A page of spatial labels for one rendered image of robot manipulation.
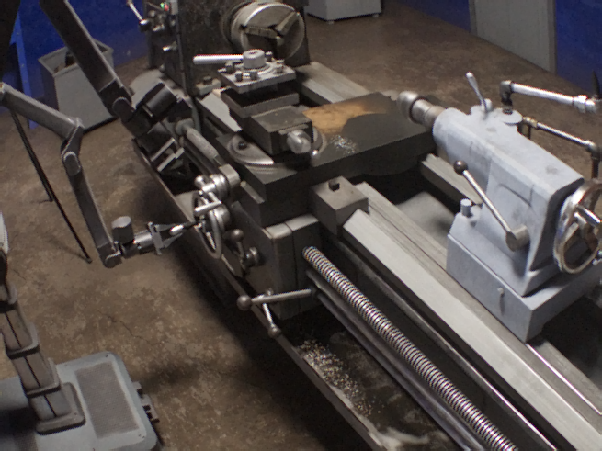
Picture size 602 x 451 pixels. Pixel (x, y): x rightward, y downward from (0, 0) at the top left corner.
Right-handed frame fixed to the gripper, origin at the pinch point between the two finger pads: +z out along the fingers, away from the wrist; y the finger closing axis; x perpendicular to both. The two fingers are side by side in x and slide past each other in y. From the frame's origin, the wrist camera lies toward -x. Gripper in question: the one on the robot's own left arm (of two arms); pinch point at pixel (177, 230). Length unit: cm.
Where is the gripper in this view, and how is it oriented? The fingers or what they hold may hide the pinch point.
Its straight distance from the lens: 220.4
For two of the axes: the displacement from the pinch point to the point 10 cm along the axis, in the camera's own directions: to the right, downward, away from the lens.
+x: 3.5, -0.2, -9.4
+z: 8.8, -3.3, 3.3
